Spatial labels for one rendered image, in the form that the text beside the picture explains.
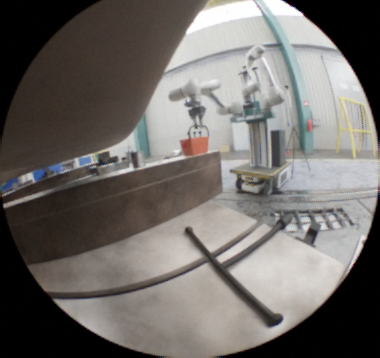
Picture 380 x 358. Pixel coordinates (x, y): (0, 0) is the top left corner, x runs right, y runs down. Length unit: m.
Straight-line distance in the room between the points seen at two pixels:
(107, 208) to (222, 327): 0.71
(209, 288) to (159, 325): 0.22
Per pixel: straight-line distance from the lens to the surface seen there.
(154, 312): 0.54
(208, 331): 0.49
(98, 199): 0.74
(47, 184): 2.35
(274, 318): 0.48
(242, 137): 6.64
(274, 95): 1.59
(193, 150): 0.93
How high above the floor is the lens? 0.80
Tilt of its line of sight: 12 degrees down
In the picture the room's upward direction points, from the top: 7 degrees counter-clockwise
